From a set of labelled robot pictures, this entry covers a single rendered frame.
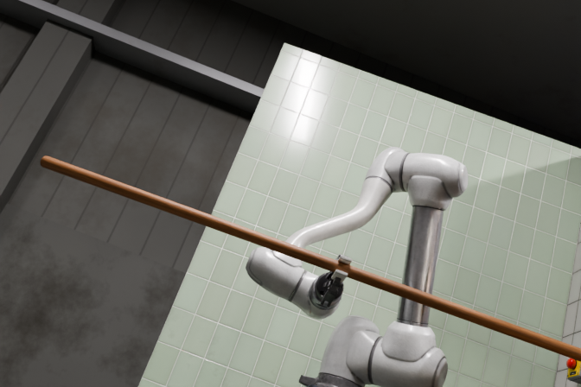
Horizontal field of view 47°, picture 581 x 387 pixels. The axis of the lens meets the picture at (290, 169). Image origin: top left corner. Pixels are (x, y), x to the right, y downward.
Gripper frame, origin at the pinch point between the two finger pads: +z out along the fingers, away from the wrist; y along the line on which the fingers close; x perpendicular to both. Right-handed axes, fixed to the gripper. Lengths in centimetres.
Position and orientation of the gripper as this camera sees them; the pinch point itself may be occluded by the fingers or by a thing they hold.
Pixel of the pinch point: (341, 269)
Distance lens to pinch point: 167.5
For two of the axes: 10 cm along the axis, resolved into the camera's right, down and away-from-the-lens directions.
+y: -3.2, 8.5, -4.2
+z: 1.1, -4.0, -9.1
